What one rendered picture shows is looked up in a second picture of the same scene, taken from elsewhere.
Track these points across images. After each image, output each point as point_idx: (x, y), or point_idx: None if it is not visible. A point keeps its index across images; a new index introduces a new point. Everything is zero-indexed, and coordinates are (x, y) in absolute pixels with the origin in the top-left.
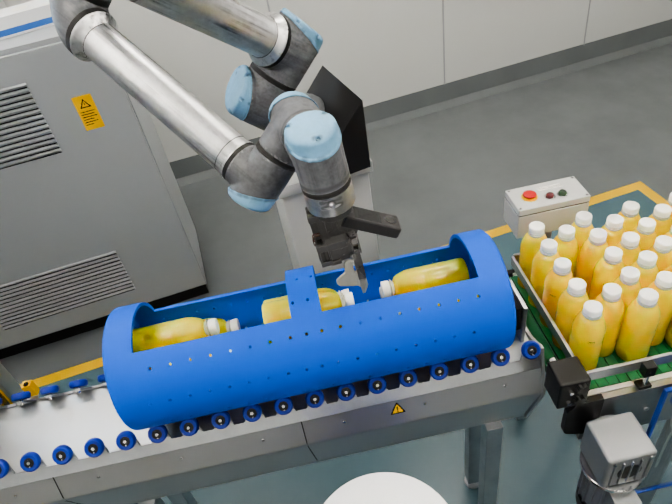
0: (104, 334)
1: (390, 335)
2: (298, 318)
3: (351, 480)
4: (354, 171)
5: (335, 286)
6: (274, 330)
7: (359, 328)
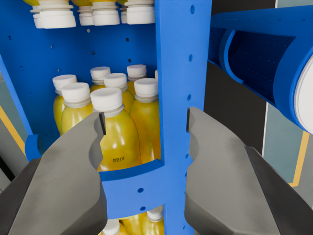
0: None
1: (207, 38)
2: (168, 193)
3: (295, 101)
4: None
5: (39, 97)
6: (175, 214)
7: (194, 97)
